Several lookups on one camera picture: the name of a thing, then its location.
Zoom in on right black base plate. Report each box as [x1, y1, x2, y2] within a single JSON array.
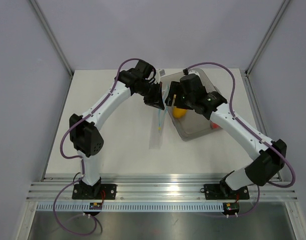
[[200, 183, 250, 200]]

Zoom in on left circuit board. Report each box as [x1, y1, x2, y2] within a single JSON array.
[[89, 202, 103, 210]]

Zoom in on white slotted cable duct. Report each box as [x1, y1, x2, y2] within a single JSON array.
[[37, 202, 225, 213]]

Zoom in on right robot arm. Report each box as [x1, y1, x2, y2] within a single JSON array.
[[165, 73, 286, 198]]

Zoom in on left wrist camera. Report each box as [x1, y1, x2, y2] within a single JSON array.
[[156, 69, 166, 78]]

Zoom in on pink peach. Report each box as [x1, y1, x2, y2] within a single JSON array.
[[210, 122, 221, 129]]

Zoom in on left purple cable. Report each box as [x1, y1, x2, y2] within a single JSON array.
[[53, 58, 158, 237]]

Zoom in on right circuit board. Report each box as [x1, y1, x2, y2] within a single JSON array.
[[223, 202, 239, 212]]

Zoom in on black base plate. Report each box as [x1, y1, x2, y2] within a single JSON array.
[[200, 183, 250, 200], [72, 182, 117, 200]]

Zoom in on circuit board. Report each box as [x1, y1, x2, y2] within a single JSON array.
[[89, 202, 103, 210], [223, 202, 239, 212]]

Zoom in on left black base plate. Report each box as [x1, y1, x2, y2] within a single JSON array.
[[72, 182, 117, 200]]

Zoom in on clear zip top bag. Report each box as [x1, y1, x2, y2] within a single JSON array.
[[148, 84, 171, 150]]

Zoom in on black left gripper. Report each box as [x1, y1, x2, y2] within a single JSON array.
[[135, 80, 165, 110]]

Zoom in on grey translucent plastic bin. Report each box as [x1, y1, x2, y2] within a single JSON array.
[[167, 68, 219, 142]]

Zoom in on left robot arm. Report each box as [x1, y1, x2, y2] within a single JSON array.
[[69, 58, 165, 201]]

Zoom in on aluminium rail frame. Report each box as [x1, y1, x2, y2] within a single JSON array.
[[26, 174, 298, 203]]

